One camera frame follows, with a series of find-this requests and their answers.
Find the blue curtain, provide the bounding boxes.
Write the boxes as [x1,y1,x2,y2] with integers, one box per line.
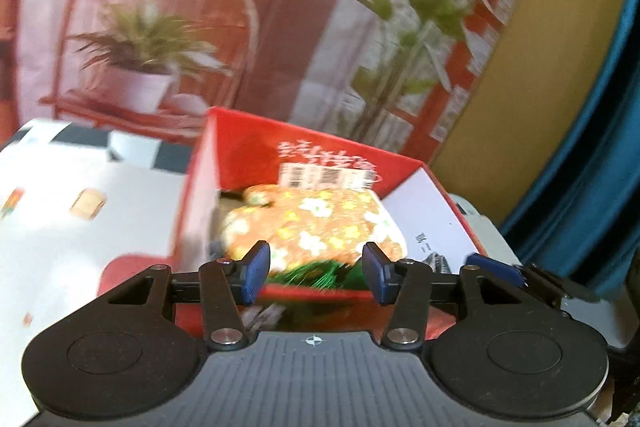
[500,0,640,290]

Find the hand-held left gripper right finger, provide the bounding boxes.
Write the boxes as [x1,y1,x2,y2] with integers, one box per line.
[362,241,532,352]

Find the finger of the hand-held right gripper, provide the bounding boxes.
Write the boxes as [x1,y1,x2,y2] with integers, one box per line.
[465,252,601,309]

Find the green fuzzy item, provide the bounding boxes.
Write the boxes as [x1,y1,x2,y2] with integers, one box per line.
[266,257,375,297]

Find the red cardboard box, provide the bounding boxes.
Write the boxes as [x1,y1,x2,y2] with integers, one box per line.
[99,106,490,344]

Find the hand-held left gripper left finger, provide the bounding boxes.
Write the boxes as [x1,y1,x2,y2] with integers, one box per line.
[106,240,272,352]

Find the orange floral plush item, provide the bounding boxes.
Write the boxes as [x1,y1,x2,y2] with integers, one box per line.
[220,183,408,274]

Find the printed room scene backdrop cloth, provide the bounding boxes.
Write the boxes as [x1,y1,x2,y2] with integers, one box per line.
[0,0,551,170]

